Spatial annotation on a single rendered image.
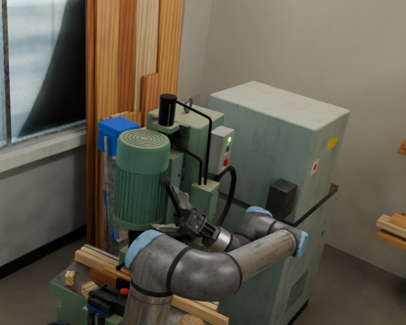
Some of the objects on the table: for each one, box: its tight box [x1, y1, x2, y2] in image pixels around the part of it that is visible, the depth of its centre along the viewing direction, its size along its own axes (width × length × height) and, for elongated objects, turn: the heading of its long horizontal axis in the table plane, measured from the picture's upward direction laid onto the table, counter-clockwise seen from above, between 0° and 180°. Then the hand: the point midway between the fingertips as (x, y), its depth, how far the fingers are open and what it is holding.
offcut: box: [81, 281, 99, 299], centre depth 183 cm, size 4×5×4 cm
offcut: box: [65, 271, 75, 286], centre depth 187 cm, size 3×3×4 cm
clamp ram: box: [116, 277, 130, 290], centre depth 177 cm, size 9×8×9 cm
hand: (160, 204), depth 163 cm, fingers open, 14 cm apart
